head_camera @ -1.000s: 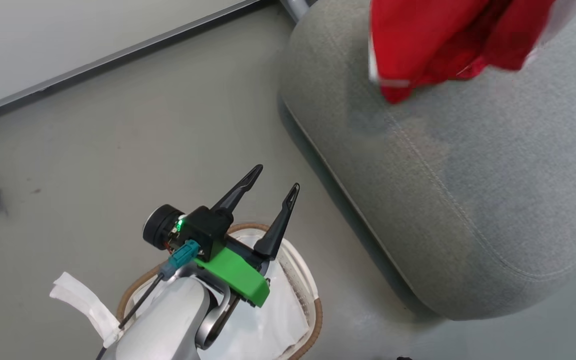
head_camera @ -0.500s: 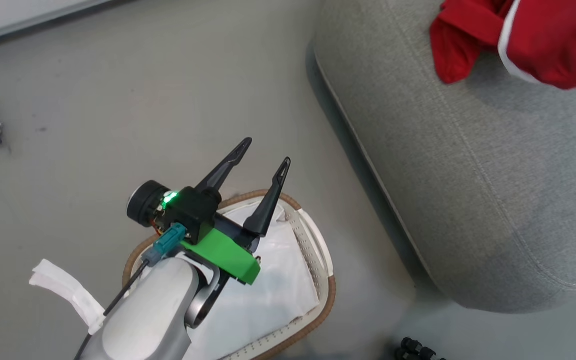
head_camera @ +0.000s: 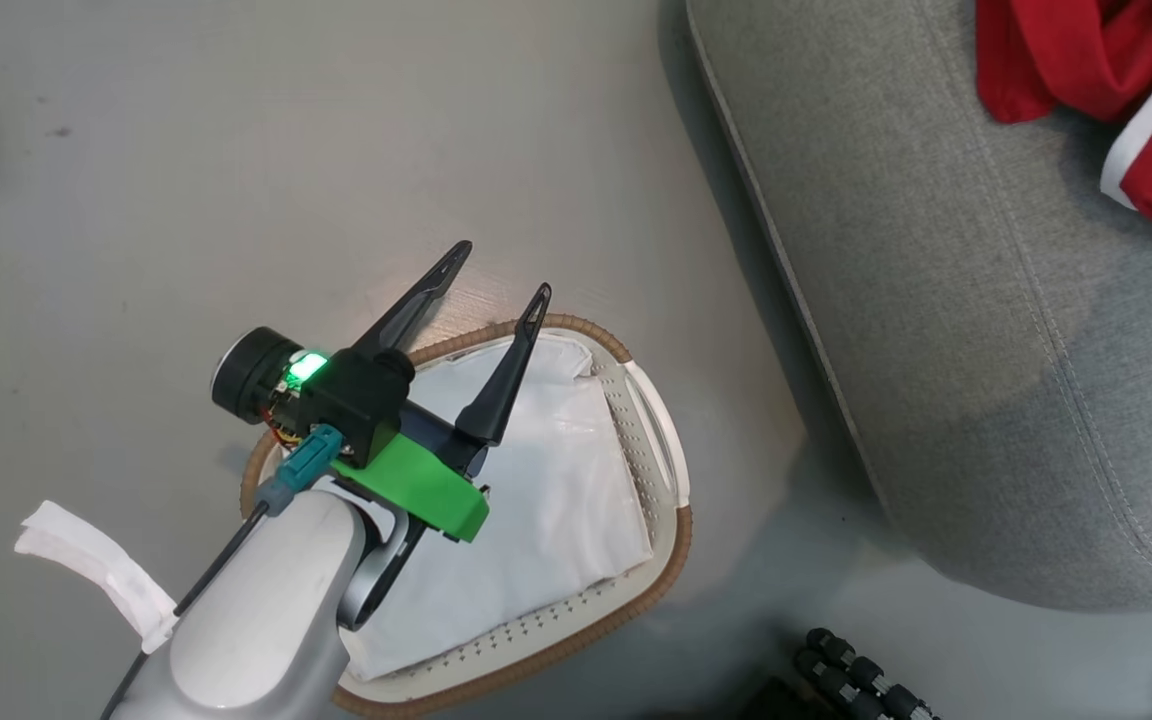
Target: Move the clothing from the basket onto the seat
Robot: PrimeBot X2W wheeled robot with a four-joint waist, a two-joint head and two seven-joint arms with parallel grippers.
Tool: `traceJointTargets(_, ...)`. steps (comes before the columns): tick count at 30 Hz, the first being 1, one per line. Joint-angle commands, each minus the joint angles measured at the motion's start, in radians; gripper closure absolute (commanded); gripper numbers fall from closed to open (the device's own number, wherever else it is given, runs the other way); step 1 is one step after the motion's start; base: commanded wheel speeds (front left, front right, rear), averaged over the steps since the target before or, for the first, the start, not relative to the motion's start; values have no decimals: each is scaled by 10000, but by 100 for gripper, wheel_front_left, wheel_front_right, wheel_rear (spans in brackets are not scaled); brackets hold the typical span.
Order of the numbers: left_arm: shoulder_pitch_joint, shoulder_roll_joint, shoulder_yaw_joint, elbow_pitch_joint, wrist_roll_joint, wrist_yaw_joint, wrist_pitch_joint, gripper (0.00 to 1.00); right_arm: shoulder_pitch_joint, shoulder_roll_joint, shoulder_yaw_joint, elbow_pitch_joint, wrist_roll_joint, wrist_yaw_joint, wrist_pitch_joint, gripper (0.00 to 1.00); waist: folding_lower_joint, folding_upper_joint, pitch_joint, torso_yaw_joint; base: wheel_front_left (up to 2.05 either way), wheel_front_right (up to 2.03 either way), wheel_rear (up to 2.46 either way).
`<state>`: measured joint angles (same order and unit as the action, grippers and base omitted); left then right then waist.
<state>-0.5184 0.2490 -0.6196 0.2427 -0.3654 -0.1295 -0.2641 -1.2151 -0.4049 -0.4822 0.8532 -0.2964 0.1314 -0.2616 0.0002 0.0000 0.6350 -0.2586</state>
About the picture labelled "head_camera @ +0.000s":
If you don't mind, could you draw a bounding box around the white cloth basket liner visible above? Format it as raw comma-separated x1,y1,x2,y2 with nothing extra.
341,335,655,683

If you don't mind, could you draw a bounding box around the grey fabric sofa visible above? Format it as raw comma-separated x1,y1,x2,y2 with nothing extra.
684,0,1152,613

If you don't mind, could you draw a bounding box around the white tape strap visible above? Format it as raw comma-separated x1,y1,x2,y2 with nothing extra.
14,500,180,656

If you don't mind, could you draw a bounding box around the red Bulls basketball jersey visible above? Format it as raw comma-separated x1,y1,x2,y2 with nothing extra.
974,0,1152,241

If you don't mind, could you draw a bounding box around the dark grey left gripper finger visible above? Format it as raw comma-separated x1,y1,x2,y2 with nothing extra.
351,240,474,361
454,283,553,448

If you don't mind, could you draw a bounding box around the black cable with teal connector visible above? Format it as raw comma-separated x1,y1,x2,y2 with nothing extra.
101,424,347,720

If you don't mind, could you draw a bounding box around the black and green left gripper body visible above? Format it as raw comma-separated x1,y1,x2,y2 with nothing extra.
311,347,491,544

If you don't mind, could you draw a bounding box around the white basket with wicker rim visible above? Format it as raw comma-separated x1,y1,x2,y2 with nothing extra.
239,313,694,719

